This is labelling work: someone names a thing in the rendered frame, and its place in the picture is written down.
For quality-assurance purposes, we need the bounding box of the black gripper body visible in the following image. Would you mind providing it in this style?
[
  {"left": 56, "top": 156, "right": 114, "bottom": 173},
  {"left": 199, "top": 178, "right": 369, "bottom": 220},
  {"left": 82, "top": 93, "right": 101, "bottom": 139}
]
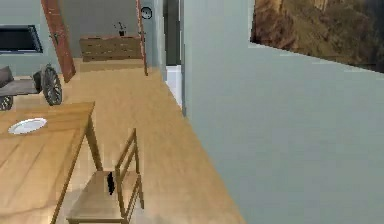
[{"left": 106, "top": 171, "right": 116, "bottom": 196}]

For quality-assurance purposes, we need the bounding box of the dark houseplant in black pot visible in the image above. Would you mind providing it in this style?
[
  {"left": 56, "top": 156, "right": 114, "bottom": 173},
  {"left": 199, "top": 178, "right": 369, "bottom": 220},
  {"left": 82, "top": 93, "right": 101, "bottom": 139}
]
[{"left": 113, "top": 21, "right": 128, "bottom": 37}]

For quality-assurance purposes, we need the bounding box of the wooden slat-back chair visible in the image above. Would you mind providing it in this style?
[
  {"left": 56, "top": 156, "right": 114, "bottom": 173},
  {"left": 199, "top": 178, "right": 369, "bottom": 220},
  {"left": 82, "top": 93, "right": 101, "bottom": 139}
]
[{"left": 66, "top": 128, "right": 145, "bottom": 224}]

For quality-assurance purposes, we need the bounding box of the wooden dining table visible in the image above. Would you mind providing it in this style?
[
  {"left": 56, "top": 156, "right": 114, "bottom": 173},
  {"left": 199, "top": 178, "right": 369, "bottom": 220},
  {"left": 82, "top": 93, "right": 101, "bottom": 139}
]
[{"left": 0, "top": 101, "right": 104, "bottom": 224}]

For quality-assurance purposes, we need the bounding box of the white plate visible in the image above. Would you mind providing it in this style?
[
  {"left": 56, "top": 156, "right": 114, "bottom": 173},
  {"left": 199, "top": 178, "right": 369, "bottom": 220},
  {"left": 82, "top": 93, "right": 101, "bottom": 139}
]
[{"left": 7, "top": 117, "right": 48, "bottom": 136}]

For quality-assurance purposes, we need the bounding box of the wooden chest of drawers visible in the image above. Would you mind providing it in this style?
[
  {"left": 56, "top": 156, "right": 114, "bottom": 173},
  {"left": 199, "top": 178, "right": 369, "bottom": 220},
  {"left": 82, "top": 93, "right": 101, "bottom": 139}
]
[{"left": 78, "top": 34, "right": 144, "bottom": 63}]

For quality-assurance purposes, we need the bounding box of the brown room door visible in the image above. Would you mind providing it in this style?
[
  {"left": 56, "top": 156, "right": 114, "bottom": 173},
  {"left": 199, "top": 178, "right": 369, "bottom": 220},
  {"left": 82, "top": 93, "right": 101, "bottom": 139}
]
[{"left": 40, "top": 0, "right": 77, "bottom": 84}]

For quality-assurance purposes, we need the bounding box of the brown door frame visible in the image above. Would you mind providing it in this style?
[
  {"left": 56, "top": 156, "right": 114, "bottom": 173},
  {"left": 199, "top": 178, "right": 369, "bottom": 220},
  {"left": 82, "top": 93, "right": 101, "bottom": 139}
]
[{"left": 135, "top": 0, "right": 149, "bottom": 77}]

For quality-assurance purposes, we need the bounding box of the black door handle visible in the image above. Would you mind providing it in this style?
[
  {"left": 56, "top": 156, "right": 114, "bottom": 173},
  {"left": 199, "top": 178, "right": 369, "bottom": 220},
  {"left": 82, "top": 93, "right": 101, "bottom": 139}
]
[{"left": 49, "top": 32, "right": 61, "bottom": 47}]

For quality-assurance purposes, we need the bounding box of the black wall television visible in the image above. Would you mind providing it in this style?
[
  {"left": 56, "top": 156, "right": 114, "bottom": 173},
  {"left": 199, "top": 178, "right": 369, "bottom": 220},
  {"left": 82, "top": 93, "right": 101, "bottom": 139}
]
[{"left": 0, "top": 24, "right": 44, "bottom": 55}]

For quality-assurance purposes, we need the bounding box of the round white wall clock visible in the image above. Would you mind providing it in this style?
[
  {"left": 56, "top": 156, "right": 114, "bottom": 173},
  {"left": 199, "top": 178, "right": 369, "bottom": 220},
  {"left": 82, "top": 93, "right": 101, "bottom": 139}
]
[{"left": 140, "top": 6, "right": 154, "bottom": 20}]

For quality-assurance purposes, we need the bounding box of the brown landscape wall painting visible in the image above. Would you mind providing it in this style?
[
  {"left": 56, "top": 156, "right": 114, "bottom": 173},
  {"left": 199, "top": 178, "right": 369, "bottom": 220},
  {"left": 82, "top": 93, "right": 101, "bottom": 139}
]
[{"left": 249, "top": 0, "right": 384, "bottom": 75}]

